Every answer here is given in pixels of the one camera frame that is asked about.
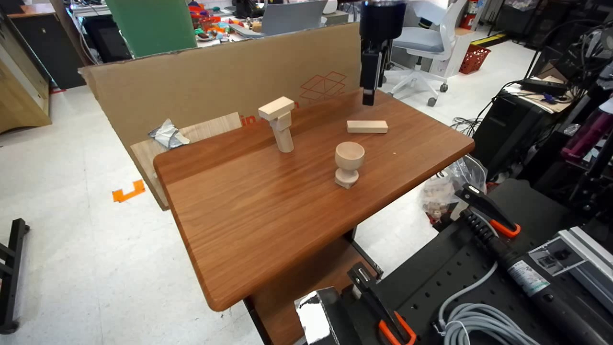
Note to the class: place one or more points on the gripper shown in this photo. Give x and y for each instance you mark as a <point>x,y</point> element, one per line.
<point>382,21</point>

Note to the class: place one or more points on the flat rectangular wooden block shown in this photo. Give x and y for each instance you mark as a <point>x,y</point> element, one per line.
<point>367,126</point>

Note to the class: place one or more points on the thick rectangular wooden block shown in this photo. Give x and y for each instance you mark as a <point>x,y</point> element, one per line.
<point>276,108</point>

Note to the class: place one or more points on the wooden cup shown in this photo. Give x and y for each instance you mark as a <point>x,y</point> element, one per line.
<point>349,156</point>

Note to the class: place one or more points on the wooden cube block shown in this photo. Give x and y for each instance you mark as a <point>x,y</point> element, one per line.
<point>282,121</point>

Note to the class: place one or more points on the wooden cylinder block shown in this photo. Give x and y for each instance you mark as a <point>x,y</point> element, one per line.
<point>285,141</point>

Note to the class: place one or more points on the white office chair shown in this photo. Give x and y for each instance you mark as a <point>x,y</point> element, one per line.
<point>424,40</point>

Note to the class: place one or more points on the grey laptop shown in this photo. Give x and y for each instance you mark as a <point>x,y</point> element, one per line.
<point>289,18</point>

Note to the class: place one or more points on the red plastic basket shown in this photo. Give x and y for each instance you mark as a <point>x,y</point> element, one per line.
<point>474,60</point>

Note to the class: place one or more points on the black computer tower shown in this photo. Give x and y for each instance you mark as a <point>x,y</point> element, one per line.
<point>503,129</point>

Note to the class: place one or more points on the heap of colourful toys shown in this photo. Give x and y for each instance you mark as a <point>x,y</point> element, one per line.
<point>210,23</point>

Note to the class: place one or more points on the black power strip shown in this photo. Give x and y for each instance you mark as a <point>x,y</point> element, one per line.
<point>543,86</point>

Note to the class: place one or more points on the clear bag of wooden blocks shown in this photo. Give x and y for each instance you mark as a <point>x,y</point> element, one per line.
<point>443,191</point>

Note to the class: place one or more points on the large brown cardboard sheet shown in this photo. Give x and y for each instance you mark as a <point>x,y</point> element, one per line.
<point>210,81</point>

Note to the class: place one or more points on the light wooden board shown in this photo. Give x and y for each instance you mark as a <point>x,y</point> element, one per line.
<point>210,128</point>

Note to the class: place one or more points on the black and orange clamp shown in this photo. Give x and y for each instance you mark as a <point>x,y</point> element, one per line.
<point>491,211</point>
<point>378,306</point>

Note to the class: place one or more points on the green board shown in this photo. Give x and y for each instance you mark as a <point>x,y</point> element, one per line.
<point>153,26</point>

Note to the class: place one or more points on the crumpled silver foil bag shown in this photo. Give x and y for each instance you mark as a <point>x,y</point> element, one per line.
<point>168,134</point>

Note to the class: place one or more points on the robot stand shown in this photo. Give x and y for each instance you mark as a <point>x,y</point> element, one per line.
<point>445,273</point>

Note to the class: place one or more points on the black plug with white label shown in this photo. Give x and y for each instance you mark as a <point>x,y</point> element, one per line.
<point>527,275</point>

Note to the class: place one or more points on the orange tape mark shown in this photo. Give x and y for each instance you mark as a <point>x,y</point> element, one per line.
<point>125,193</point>

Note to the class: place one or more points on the dark cabinet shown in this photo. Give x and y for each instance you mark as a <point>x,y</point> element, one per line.
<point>52,48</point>

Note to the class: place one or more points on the light wooden cabinet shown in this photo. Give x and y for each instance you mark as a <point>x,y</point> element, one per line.
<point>19,91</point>

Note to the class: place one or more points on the black stand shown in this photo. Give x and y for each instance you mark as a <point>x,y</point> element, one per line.
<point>10,273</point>

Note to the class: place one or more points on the aluminium rail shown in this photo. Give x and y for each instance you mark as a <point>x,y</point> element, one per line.
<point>582,254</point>

